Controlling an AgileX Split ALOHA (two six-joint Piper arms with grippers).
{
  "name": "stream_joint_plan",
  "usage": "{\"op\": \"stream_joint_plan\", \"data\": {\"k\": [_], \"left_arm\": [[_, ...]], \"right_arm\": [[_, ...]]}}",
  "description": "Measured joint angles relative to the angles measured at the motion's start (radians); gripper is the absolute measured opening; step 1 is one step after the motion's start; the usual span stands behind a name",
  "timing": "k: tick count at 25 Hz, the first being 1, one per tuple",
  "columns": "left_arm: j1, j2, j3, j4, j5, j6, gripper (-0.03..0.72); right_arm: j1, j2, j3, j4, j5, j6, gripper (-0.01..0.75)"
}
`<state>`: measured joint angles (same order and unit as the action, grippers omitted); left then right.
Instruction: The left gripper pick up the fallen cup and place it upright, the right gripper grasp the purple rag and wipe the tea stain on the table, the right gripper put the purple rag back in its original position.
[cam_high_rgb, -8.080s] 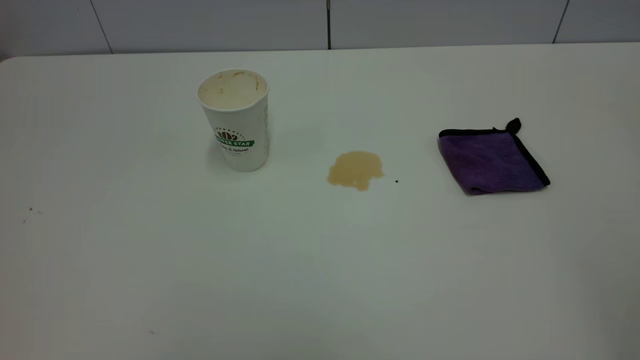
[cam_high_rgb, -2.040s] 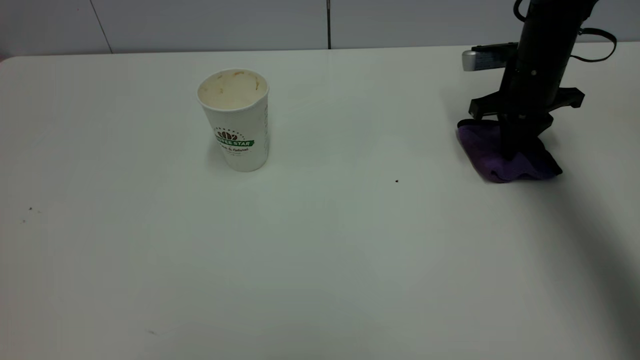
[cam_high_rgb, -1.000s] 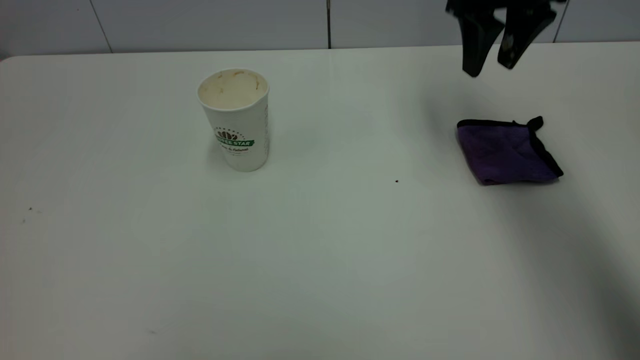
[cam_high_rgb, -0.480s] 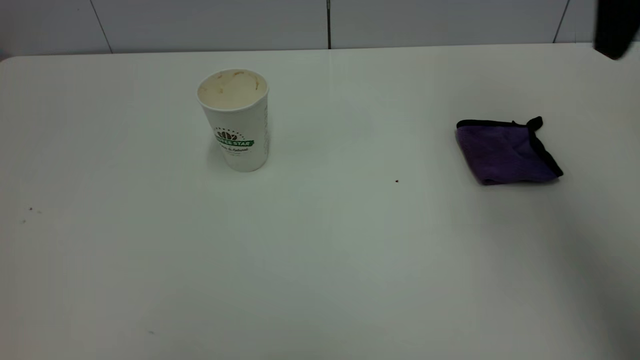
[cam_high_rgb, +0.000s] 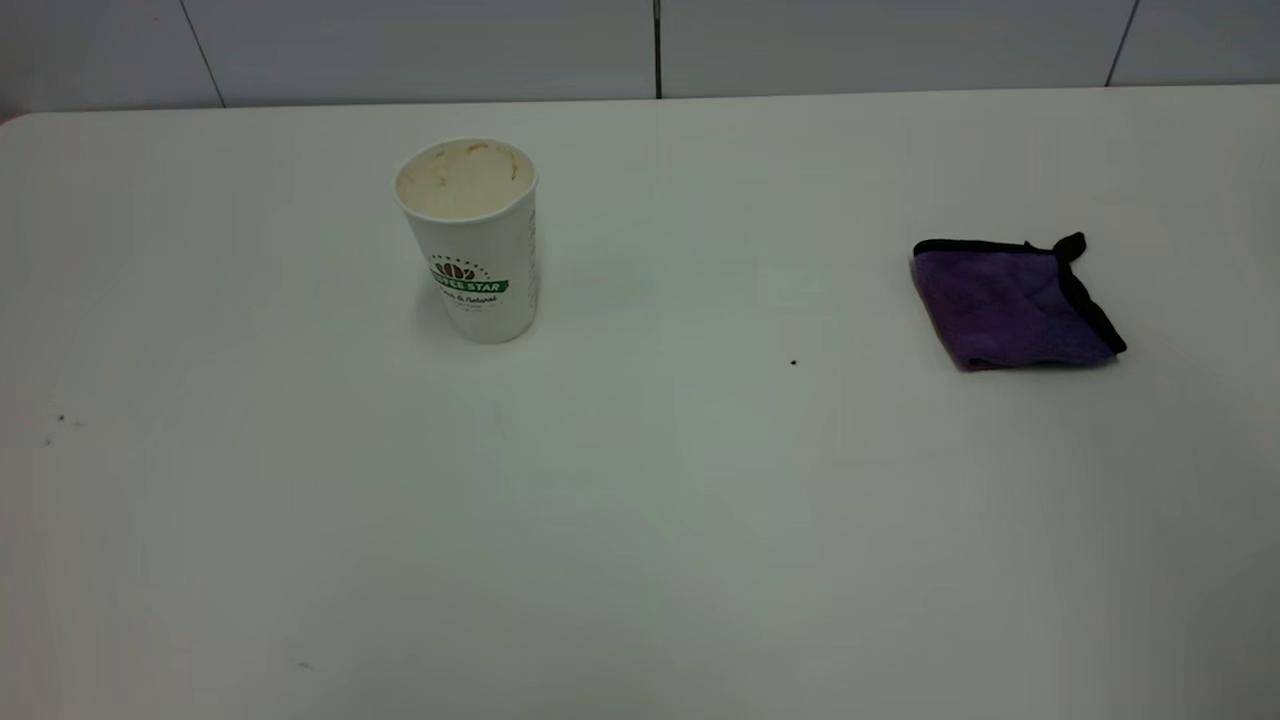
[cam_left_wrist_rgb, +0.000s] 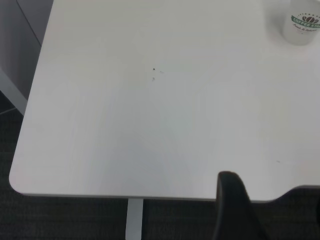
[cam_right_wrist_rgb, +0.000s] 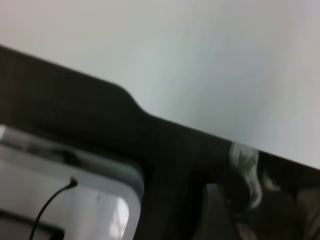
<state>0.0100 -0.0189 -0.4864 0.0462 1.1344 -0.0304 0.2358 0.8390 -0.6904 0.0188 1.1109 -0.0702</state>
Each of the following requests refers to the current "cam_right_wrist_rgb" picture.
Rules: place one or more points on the crumpled white green wrapper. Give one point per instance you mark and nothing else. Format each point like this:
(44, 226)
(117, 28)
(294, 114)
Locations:
(243, 155)

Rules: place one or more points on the silver arm mounting base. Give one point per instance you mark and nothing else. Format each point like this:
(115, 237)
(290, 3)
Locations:
(25, 180)

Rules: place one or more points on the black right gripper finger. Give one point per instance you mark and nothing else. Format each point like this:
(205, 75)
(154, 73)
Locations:
(217, 215)

